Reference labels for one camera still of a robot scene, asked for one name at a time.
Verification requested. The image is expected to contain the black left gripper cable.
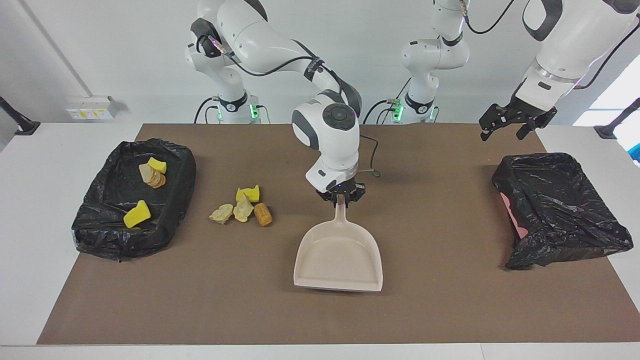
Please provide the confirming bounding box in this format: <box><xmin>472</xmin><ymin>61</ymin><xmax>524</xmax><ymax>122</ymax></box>
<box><xmin>462</xmin><ymin>0</ymin><xmax>640</xmax><ymax>91</ymax></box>

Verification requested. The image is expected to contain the beige layered sponge chunk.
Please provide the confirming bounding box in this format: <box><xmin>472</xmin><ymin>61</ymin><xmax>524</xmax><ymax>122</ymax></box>
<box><xmin>139</xmin><ymin>163</ymin><xmax>167</xmax><ymax>189</ymax></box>

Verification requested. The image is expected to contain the brown cork-like lump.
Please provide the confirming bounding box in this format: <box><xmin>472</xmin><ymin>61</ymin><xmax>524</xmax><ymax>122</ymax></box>
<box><xmin>254</xmin><ymin>202</ymin><xmax>273</xmax><ymax>227</ymax></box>

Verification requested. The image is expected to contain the yellow notched sponge piece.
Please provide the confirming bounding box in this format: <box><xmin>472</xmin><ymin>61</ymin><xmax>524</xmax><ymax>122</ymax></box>
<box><xmin>236</xmin><ymin>184</ymin><xmax>261</xmax><ymax>203</ymax></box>

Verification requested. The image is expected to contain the pale foam scrap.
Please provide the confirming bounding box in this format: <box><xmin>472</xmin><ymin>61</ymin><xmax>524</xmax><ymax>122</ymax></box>
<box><xmin>209</xmin><ymin>203</ymin><xmax>234</xmax><ymax>224</ymax></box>
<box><xmin>233</xmin><ymin>193</ymin><xmax>255</xmax><ymax>223</ymax></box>

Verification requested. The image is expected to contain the thick yellow sponge piece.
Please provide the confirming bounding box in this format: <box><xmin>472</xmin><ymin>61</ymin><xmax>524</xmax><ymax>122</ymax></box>
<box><xmin>123</xmin><ymin>200</ymin><xmax>152</xmax><ymax>229</ymax></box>

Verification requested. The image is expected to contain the beige plastic dustpan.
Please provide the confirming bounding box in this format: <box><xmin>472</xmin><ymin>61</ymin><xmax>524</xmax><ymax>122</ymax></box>
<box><xmin>293</xmin><ymin>194</ymin><xmax>384</xmax><ymax>293</ymax></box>

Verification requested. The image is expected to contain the black clamp stand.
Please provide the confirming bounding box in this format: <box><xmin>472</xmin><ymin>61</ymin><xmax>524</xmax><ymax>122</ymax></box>
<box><xmin>0</xmin><ymin>96</ymin><xmax>41</xmax><ymax>136</ymax></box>
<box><xmin>594</xmin><ymin>97</ymin><xmax>640</xmax><ymax>140</ymax></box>

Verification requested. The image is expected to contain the black bag lined trash bin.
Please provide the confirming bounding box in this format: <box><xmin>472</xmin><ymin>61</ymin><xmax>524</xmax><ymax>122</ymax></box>
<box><xmin>71</xmin><ymin>138</ymin><xmax>197</xmax><ymax>262</ymax></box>

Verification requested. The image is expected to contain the right black lined bin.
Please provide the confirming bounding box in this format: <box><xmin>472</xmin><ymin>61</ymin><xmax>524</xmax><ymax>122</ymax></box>
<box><xmin>491</xmin><ymin>152</ymin><xmax>634</xmax><ymax>271</ymax></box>

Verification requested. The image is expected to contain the pink plastic bin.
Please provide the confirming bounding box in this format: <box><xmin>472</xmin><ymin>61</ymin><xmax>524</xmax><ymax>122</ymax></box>
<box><xmin>501</xmin><ymin>192</ymin><xmax>528</xmax><ymax>238</ymax></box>

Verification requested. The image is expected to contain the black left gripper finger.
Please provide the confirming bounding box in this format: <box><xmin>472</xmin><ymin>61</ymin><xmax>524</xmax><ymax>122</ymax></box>
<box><xmin>516</xmin><ymin>111</ymin><xmax>558</xmax><ymax>141</ymax></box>
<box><xmin>479</xmin><ymin>104</ymin><xmax>512</xmax><ymax>142</ymax></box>

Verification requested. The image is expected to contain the black arm base cable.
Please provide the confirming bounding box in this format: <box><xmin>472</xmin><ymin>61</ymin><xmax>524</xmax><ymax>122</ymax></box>
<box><xmin>362</xmin><ymin>100</ymin><xmax>396</xmax><ymax>125</ymax></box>
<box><xmin>194</xmin><ymin>97</ymin><xmax>221</xmax><ymax>124</ymax></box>

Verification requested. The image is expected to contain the white wall outlet box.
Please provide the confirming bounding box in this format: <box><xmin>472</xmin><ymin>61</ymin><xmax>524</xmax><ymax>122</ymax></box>
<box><xmin>66</xmin><ymin>96</ymin><xmax>121</xmax><ymax>121</ymax></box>

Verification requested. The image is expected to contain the brown table mat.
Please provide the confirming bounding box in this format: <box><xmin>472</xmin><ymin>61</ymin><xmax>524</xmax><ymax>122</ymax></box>
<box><xmin>36</xmin><ymin>123</ymin><xmax>640</xmax><ymax>346</ymax></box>

